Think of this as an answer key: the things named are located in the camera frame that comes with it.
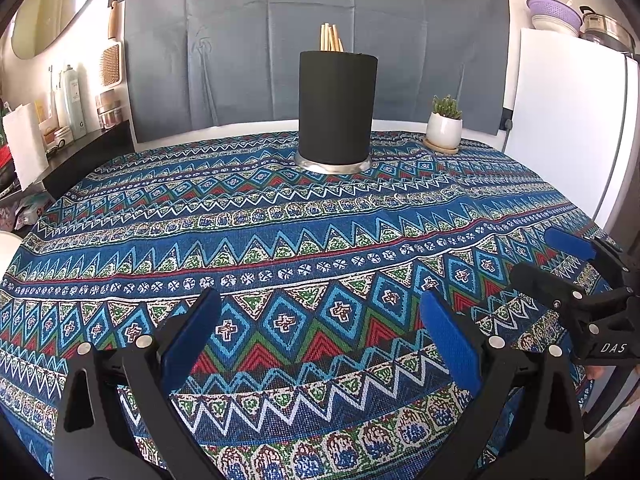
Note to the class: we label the steel cooking pot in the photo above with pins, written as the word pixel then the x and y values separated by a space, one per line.
pixel 605 30

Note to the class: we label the blue patterned tablecloth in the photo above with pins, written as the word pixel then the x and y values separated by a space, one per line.
pixel 150 240

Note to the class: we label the black cylindrical utensil holder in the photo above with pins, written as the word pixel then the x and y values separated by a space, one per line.
pixel 335 110

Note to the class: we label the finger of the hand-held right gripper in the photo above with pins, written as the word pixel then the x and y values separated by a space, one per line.
pixel 570 245
pixel 545 292

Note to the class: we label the white paper bag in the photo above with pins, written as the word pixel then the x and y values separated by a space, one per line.
pixel 25 145

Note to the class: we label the pink jar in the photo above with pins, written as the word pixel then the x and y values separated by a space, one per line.
pixel 110 115

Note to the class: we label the white chair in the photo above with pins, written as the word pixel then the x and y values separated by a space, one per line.
pixel 6 250

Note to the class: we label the person's right hand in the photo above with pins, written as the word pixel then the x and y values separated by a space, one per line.
pixel 595 373

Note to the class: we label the wooden paddle hairbrush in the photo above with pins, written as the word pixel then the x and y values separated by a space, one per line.
pixel 110 65

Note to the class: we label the tall white bottle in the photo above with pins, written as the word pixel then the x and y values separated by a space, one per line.
pixel 74 105

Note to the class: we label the white bowl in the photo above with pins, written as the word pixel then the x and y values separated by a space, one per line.
pixel 552 28

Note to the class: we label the small succulent in white pot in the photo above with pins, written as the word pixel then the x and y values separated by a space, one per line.
pixel 444 130

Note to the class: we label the bundle of wooden chopsticks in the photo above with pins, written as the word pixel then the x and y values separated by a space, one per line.
pixel 330 40

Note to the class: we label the black side shelf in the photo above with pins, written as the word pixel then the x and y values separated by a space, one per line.
pixel 85 145

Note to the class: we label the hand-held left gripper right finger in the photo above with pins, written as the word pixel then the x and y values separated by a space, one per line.
pixel 450 345

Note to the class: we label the black wall plug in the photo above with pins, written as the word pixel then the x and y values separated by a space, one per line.
pixel 507 124

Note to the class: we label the white cream jar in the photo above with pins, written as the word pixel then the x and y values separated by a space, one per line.
pixel 60 135

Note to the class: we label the pink patterned packet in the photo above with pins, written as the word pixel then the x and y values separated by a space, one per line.
pixel 30 207

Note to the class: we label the purple colander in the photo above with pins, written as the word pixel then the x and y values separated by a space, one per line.
pixel 550 9

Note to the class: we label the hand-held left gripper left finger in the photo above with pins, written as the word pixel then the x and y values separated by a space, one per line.
pixel 192 340

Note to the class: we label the white refrigerator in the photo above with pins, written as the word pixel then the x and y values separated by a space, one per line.
pixel 560 125

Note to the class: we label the grey-blue cloth backdrop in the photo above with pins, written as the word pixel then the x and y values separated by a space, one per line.
pixel 225 35

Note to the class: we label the wooden plant saucer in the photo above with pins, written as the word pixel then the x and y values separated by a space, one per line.
pixel 447 150

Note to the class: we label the oval wall mirror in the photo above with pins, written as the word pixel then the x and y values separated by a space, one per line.
pixel 50 10

